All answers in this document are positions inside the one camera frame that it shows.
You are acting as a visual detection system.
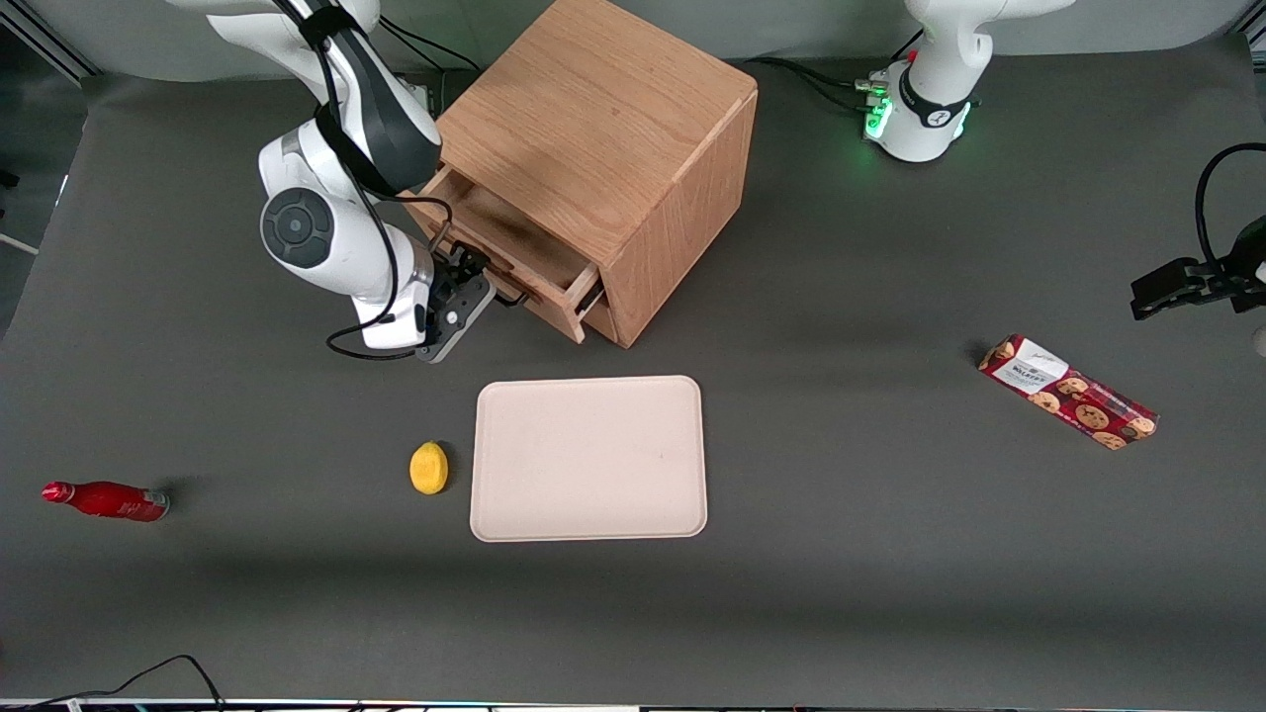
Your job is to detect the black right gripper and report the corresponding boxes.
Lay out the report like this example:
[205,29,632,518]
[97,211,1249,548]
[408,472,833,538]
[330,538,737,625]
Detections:
[427,242,502,300]

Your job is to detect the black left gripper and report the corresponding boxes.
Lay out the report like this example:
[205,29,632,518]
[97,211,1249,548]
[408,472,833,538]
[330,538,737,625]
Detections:
[1130,216,1266,321]

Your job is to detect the wooden drawer with long handle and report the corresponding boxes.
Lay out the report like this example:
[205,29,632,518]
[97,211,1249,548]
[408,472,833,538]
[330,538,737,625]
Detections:
[404,164,605,344]

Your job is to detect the wooden drawer cabinet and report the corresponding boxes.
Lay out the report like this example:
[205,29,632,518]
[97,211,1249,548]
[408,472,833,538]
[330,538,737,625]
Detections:
[431,0,760,349]

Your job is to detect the red cookie box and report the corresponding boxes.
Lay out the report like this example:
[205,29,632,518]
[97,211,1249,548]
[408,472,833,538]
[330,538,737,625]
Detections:
[978,334,1159,451]

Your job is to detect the yellow lemon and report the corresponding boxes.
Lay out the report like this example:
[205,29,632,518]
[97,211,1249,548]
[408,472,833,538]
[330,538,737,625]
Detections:
[409,441,450,495]

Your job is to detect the beige rectangular tray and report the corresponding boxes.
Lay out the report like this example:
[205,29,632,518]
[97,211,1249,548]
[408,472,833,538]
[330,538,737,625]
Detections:
[470,375,709,543]

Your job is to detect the red bottle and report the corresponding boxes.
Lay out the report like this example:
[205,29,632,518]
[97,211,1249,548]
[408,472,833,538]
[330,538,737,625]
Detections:
[42,481,171,523]

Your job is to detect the dark grey table mat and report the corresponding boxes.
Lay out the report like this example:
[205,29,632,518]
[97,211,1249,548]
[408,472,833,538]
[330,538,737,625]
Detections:
[0,35,1266,705]

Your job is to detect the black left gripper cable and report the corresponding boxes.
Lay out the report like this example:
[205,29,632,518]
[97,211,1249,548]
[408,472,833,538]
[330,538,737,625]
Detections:
[1194,142,1266,270]

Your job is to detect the black right base cable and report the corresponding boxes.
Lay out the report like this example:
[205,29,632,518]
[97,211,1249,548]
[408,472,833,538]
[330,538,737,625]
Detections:
[379,16,483,100]

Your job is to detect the black base cable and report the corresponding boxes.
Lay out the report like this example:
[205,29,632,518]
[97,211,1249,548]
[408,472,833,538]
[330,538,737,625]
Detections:
[379,16,483,100]
[747,30,926,112]

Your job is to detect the black left base cable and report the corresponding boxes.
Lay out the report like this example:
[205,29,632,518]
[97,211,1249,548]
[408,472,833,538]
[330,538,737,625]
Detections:
[747,30,926,112]

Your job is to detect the thin black table edge cable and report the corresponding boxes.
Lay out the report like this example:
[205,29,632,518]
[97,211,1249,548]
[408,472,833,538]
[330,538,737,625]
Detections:
[30,654,226,709]

